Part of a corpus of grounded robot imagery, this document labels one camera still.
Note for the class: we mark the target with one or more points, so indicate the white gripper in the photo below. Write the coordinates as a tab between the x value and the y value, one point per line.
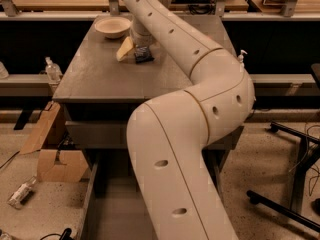
141	40

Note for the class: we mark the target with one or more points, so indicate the dark blue rxbar wrapper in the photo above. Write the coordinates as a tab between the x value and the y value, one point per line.
143	54

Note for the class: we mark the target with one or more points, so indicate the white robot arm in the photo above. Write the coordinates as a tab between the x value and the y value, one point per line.
167	134

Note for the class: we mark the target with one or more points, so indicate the grey drawer cabinet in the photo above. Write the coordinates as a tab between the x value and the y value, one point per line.
97	87

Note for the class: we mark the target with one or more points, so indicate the grey middle drawer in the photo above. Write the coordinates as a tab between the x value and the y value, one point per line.
112	135

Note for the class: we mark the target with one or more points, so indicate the grey open bottom drawer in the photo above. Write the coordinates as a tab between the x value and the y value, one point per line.
115	210

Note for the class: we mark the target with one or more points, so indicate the white ceramic bowl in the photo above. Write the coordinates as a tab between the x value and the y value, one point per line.
113	27

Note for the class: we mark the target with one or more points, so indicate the white pump dispenser bottle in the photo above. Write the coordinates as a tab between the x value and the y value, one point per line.
241	57

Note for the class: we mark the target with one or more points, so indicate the brown cardboard box pieces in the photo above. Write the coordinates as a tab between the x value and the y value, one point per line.
54	163

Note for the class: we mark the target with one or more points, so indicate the plastic bottle lying on floor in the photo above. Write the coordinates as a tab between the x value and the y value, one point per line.
16	199

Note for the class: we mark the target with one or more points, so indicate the black chair base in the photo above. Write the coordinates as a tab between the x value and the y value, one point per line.
308	155

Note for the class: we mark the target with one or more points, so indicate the metal shelf rail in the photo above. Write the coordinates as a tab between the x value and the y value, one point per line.
90	16

